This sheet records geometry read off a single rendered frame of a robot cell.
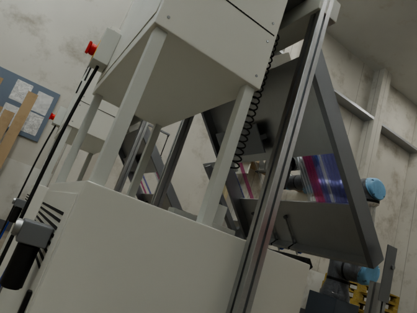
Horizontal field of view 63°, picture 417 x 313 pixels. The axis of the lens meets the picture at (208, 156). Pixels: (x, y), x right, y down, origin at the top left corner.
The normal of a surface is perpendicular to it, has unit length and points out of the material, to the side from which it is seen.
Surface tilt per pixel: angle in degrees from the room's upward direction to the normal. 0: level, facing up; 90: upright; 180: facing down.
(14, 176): 90
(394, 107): 90
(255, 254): 90
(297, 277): 90
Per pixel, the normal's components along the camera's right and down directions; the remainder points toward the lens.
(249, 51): 0.50, -0.07
